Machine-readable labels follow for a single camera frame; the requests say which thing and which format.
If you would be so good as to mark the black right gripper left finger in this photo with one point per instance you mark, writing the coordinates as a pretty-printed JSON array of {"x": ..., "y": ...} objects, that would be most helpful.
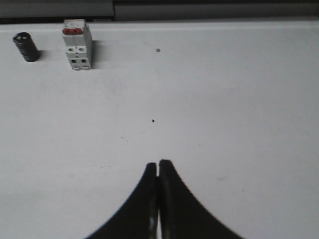
[{"x": 137, "y": 218}]

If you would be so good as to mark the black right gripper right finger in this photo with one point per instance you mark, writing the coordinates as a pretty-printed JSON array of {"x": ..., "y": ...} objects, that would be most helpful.
[{"x": 182, "y": 216}]

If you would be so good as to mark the black cylindrical capacitor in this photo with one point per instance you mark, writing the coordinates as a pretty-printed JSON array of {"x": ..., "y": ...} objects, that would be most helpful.
[{"x": 26, "y": 46}]

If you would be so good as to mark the grey stone counter ledge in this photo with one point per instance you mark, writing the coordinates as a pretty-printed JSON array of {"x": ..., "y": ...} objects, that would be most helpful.
[{"x": 34, "y": 11}]

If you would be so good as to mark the white circuit breaker red switch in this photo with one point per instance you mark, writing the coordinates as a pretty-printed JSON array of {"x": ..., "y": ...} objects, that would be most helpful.
[{"x": 78, "y": 40}]

